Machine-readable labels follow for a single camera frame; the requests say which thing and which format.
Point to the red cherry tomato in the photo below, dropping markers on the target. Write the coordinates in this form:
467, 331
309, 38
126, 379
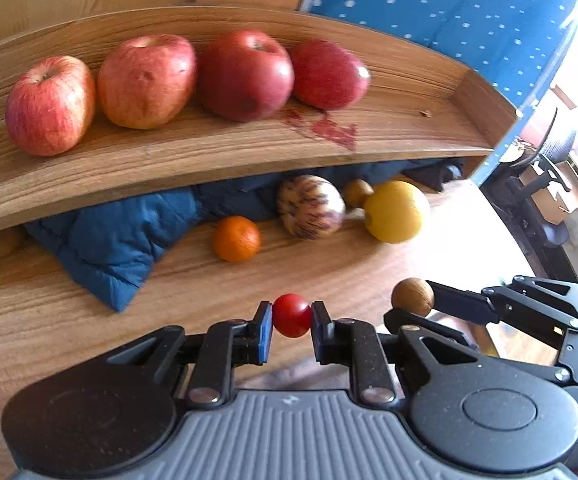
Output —
291, 315

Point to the blue polka dot fabric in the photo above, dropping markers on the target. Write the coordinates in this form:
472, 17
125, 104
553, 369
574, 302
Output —
516, 45

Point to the leftmost red apple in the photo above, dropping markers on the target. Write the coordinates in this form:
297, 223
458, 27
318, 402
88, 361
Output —
50, 108

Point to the small striped pepino melon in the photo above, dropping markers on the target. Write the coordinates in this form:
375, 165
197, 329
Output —
310, 207

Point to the right kiwi under shelf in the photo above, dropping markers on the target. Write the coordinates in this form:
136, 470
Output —
10, 239

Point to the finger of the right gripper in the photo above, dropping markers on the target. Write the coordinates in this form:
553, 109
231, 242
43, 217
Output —
395, 319
504, 304

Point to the rightmost red apple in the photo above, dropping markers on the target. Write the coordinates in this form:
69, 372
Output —
327, 76

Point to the curved wooden shelf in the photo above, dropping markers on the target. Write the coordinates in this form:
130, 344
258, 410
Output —
420, 105

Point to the black office chair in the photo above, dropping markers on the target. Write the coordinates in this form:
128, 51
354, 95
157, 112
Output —
512, 190

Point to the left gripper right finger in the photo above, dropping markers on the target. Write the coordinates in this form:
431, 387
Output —
356, 345

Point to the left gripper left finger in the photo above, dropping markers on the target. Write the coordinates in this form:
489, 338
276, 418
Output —
226, 346

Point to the yellow lemon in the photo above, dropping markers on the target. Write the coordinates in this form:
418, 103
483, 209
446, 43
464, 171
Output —
395, 212

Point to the dark blue quilted jacket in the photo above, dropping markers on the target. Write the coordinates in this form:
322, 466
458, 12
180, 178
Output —
110, 249

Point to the brown kiwi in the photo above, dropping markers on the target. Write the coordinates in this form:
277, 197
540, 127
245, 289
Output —
356, 192
413, 295

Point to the orange tangerine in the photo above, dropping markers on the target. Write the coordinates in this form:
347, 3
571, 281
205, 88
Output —
236, 239

